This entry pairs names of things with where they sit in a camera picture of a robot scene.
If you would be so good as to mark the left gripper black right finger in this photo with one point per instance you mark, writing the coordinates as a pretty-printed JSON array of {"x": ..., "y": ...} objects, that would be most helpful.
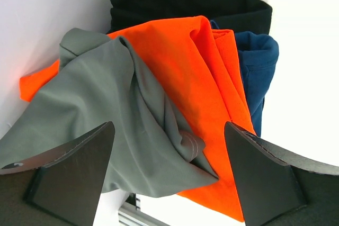
[{"x": 279, "y": 187}]

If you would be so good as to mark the grey t shirt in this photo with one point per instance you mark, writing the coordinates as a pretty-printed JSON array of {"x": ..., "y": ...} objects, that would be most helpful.
[{"x": 100, "y": 79}]

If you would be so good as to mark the black folded t shirt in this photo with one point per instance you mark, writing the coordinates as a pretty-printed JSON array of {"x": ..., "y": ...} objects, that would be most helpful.
[{"x": 238, "y": 15}]

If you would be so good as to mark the orange folded t shirt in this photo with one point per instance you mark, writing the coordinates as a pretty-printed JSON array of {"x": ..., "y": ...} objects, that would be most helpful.
[{"x": 198, "y": 67}]

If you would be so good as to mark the navy folded t shirt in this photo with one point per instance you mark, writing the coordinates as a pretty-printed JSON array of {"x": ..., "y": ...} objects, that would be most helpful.
[{"x": 258, "y": 55}]

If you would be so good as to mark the aluminium mounting rail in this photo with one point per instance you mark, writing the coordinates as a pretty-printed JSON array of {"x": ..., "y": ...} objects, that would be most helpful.
[{"x": 129, "y": 214}]

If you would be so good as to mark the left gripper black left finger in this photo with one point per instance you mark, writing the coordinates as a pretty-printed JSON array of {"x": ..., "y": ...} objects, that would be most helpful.
[{"x": 61, "y": 186}]

